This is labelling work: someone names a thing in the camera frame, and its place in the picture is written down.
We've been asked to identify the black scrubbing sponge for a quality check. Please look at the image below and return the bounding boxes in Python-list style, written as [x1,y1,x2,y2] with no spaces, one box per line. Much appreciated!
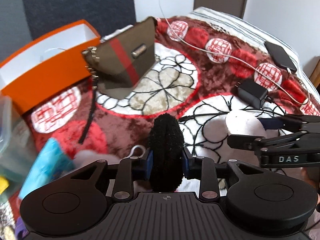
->
[148,113,184,192]

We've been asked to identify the black power adapter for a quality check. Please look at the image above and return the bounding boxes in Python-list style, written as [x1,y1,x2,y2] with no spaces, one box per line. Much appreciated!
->
[236,79,268,109]

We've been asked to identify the black smartphone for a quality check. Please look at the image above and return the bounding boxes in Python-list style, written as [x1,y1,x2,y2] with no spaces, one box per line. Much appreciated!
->
[264,41,297,73]

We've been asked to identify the striped bed sheet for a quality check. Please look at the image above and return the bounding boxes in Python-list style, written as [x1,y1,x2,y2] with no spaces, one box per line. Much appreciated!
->
[187,7,306,78]

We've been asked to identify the red floral blanket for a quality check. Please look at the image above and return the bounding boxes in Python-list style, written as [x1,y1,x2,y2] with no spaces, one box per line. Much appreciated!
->
[24,17,319,163]

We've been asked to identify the teal tissue packet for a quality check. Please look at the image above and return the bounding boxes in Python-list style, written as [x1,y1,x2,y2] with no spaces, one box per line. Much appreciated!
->
[18,138,75,200]

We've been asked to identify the brown handbag red stripe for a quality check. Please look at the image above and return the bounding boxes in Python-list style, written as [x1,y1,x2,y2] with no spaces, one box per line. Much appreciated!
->
[82,17,157,100]

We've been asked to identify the orange cardboard box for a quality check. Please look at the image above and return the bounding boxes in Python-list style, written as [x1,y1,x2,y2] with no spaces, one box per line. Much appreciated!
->
[1,20,100,114]

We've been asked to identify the purple cloth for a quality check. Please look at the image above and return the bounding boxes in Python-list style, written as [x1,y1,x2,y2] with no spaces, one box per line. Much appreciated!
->
[15,217,30,240]

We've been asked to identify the dark blue felt panel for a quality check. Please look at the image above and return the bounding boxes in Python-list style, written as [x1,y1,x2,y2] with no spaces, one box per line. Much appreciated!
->
[23,0,136,39]

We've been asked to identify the grey felt panel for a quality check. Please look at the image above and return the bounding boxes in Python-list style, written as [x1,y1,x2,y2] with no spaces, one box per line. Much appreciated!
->
[0,0,33,61]

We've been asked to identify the white charging cable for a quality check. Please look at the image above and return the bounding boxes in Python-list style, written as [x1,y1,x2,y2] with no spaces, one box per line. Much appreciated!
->
[158,0,311,105]

